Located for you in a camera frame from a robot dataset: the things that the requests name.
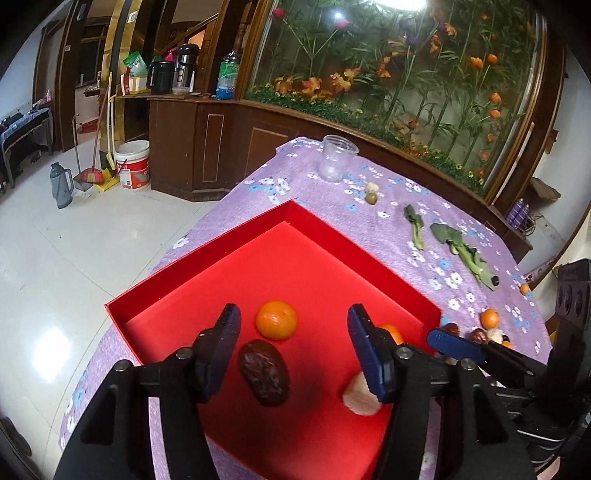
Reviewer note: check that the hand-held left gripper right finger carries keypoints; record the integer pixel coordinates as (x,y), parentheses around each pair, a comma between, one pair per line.
(369,350)

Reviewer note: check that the black kettle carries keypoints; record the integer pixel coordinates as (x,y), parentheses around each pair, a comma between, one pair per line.
(159,76)

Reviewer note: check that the small tangerine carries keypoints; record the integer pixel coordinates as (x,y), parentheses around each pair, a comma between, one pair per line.
(524,289)

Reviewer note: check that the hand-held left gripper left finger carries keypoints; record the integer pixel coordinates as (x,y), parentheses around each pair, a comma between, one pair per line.
(221,341)

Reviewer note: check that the brown wall shelf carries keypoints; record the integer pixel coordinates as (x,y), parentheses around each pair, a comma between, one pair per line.
(545,189)

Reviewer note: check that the plastic water bottle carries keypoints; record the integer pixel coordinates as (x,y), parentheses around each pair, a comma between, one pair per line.
(229,74)

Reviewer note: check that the clear plastic cup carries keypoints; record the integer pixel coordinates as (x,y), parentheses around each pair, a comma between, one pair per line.
(338,157)

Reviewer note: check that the white plastic bucket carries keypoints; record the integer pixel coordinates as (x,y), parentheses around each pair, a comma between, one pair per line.
(134,166)

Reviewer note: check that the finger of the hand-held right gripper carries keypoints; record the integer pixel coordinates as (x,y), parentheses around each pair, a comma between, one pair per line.
(455,344)

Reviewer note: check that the red cardboard box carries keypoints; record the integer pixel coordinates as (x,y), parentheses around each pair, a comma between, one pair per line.
(286,258)

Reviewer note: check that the colourful broom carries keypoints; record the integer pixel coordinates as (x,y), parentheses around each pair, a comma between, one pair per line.
(90,176)

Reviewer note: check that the purple floral tablecloth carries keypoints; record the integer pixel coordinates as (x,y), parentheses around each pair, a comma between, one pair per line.
(323,207)

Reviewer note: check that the purple bottles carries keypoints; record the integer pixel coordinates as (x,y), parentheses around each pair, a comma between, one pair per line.
(519,212)

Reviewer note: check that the large green leaf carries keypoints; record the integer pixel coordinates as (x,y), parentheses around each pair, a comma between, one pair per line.
(466,256)

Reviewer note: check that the brown wooden cabinet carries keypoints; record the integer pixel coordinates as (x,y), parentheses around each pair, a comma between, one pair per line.
(184,138)

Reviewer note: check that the steel thermos flask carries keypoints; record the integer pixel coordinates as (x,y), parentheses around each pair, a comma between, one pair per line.
(184,69)

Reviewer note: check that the green packet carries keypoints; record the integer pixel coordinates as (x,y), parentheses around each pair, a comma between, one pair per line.
(135,63)

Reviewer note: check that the grey thermos jug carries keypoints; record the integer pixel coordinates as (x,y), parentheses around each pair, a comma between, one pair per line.
(61,184)

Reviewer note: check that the dark wrinkled red date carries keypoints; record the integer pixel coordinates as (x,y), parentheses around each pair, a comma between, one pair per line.
(263,373)

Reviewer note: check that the small green leaf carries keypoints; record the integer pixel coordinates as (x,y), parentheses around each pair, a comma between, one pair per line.
(414,224)

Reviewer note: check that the red and white carton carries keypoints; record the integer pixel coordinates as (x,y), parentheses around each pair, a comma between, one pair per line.
(134,84)

